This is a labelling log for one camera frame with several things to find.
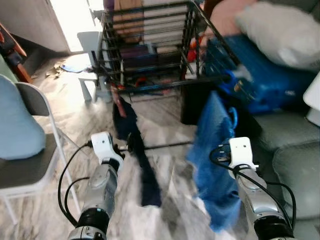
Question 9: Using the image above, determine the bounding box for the navy garment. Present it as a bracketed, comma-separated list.
[110, 96, 164, 208]

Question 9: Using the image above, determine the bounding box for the blue floor mat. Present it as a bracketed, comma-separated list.
[62, 54, 93, 75]

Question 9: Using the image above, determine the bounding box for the white pillow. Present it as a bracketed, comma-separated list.
[234, 1, 320, 72]

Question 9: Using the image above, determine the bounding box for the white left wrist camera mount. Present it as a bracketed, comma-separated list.
[90, 131, 119, 162]

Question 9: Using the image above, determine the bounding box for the black hanging garment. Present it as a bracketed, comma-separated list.
[179, 81, 262, 153]

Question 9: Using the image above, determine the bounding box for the light blue cushion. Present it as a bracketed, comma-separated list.
[0, 74, 47, 161]

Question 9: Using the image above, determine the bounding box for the blue cloth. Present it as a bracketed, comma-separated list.
[185, 90, 243, 234]

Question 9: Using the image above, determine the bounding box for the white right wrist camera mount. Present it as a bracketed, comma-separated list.
[228, 136, 257, 171]

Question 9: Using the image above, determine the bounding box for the peach pillow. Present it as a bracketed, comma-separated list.
[209, 0, 263, 40]

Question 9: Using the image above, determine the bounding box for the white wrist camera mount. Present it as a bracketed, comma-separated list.
[90, 131, 119, 162]
[228, 136, 257, 171]

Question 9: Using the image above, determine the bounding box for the black metal drying rack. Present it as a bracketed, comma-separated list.
[97, 0, 242, 97]

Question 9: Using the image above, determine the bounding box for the green leather sofa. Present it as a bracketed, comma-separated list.
[251, 110, 320, 240]

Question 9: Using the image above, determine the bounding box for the blue suitcase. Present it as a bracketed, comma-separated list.
[204, 34, 319, 117]

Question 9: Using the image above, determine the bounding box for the pink hanger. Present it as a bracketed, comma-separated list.
[112, 84, 127, 117]

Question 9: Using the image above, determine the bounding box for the white child chair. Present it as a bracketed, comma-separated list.
[76, 31, 114, 104]

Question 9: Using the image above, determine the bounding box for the white box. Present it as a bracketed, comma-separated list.
[301, 71, 320, 127]

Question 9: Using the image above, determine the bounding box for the orange black bag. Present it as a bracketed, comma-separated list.
[0, 21, 32, 84]

